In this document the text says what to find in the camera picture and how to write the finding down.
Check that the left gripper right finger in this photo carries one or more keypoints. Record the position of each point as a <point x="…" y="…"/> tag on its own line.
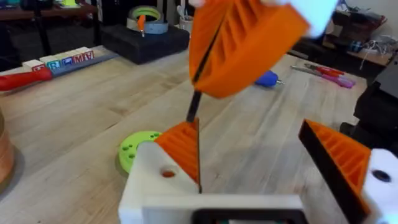
<point x="345" y="161"/>

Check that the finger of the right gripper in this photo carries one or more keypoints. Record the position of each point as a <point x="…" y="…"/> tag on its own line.
<point x="258" y="46"/>
<point x="203" y="37"/>

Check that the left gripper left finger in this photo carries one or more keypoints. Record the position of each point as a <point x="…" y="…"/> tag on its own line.
<point x="149" y="174"/>

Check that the stack of tape rolls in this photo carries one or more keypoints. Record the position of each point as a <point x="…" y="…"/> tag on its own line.
<point x="152" y="21"/>

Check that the black strip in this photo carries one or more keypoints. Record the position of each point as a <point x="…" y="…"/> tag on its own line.
<point x="194" y="105"/>

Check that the green disc with holes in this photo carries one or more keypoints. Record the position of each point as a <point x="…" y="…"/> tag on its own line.
<point x="130" y="149"/>

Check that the white cup with utensils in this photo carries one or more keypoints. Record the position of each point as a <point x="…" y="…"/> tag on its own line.
<point x="186" y="21"/>

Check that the black foam box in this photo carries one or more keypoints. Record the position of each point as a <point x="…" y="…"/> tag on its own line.
<point x="143" y="45"/>

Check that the letter blocks on grey board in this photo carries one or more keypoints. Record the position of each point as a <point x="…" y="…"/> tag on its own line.
<point x="65" y="60"/>

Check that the blue electric screwdriver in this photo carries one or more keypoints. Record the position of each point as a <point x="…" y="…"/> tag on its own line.
<point x="266" y="78"/>

